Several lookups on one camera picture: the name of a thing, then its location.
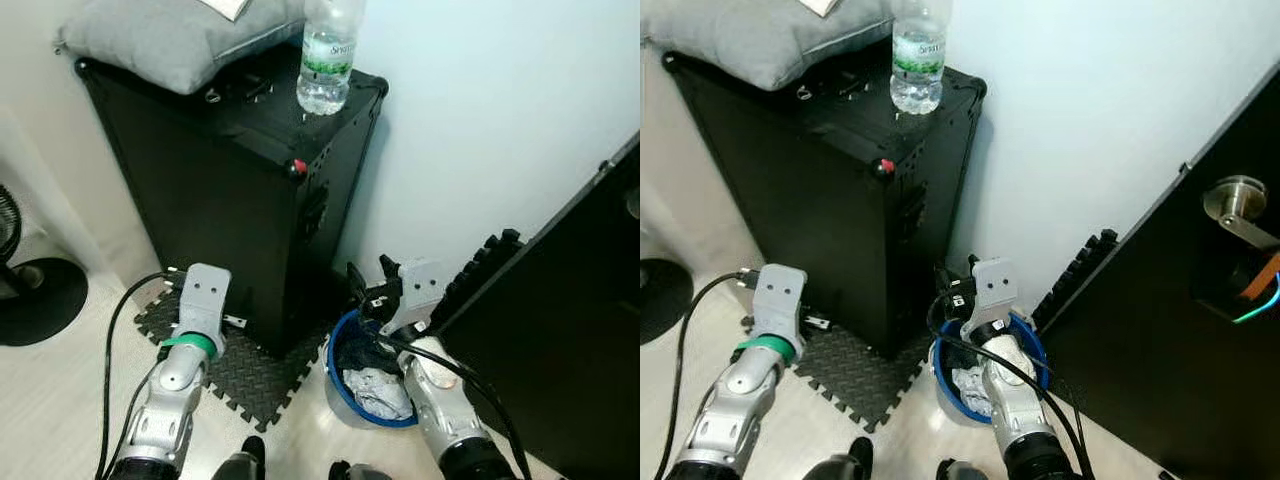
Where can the clear plastic water bottle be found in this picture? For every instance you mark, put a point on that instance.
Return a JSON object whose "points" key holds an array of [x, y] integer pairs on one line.
{"points": [[325, 60], [918, 60]]}

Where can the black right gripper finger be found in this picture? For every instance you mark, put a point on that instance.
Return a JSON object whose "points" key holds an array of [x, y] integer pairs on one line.
{"points": [[973, 262], [942, 278], [388, 268], [356, 280]]}

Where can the black ribbed rack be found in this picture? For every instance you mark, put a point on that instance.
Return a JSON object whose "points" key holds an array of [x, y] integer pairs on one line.
{"points": [[485, 275], [1075, 275]]}

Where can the red case knob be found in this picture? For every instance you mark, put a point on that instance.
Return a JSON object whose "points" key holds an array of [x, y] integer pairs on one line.
{"points": [[297, 168], [885, 168]]}

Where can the black foam floor mat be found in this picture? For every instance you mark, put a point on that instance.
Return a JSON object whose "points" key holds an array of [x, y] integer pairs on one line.
{"points": [[860, 385], [250, 385]]}

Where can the black door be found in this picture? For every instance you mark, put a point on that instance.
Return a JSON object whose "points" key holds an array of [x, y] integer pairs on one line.
{"points": [[560, 350], [1150, 380]]}

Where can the robot right leg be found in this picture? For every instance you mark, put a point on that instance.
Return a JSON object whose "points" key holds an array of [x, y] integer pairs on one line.
{"points": [[360, 472], [965, 472]]}

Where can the robot left leg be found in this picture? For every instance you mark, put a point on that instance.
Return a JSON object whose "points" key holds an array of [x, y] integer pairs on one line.
{"points": [[245, 460], [835, 462]]}

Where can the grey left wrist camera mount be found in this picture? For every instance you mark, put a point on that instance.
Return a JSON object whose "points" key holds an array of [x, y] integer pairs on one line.
{"points": [[205, 300], [782, 300]]}

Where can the robot leg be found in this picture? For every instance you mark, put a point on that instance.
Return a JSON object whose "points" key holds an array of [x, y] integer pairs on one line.
{"points": [[835, 462], [245, 460], [965, 472], [360, 472]]}

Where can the grey cushion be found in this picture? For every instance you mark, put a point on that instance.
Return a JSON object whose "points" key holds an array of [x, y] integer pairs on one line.
{"points": [[160, 40], [750, 40]]}

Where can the tall black flight case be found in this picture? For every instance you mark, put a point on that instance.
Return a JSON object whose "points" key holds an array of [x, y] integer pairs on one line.
{"points": [[800, 200], [220, 200]]}

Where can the white card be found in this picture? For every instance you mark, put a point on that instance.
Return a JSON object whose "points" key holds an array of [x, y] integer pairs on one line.
{"points": [[225, 7], [820, 6]]}

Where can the dark crumpled cloth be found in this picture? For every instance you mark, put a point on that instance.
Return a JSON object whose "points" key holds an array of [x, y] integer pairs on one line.
{"points": [[960, 350], [360, 355]]}

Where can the black floor fan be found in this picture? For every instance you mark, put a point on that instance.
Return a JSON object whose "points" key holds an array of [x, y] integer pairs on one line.
{"points": [[660, 300], [40, 300]]}

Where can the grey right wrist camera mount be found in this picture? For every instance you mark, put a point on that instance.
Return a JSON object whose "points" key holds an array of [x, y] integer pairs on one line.
{"points": [[420, 285], [992, 285]]}

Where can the blue plastic basin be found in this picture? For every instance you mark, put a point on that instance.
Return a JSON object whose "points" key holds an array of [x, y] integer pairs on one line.
{"points": [[332, 375], [940, 385]]}

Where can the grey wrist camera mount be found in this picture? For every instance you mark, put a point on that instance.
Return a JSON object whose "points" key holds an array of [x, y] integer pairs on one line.
{"points": [[420, 285], [992, 285], [205, 300], [782, 300]]}

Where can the grey crumpled cloth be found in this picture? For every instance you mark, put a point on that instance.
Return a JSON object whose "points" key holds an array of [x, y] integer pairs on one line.
{"points": [[970, 390], [380, 395]]}

